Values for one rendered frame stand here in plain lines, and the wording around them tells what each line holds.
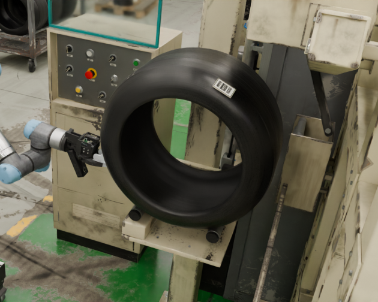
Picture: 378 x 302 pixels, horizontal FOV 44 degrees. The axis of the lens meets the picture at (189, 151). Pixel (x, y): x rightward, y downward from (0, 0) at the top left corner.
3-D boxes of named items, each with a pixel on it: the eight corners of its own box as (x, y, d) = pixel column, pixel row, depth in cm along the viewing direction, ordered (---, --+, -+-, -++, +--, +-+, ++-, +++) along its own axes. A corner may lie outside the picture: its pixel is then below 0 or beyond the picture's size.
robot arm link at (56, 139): (48, 150, 169) (60, 141, 176) (59, 155, 169) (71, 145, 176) (50, 132, 166) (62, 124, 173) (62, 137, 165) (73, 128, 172)
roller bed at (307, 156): (281, 178, 196) (296, 113, 182) (316, 187, 193) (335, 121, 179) (273, 203, 180) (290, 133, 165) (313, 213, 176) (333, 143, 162)
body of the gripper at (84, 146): (92, 145, 163) (61, 133, 164) (89, 166, 167) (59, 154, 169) (102, 136, 169) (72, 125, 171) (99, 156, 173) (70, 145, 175)
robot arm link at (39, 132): (33, 133, 178) (35, 114, 174) (59, 143, 176) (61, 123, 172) (21, 142, 172) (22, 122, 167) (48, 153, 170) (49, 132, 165)
